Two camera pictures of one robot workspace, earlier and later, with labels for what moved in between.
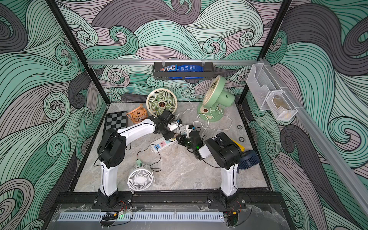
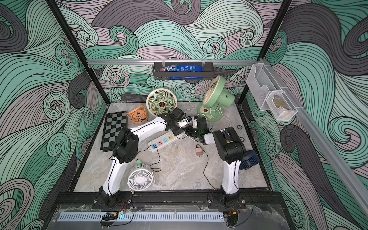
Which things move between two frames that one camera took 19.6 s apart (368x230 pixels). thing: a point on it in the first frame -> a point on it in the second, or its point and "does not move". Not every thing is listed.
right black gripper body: x=188 y=141 -> x=195 y=132
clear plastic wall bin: x=262 y=80 does not move
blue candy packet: x=182 y=68 does not move
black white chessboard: x=116 y=120 does not move
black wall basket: x=208 y=73 does not move
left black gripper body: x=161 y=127 -> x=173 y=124
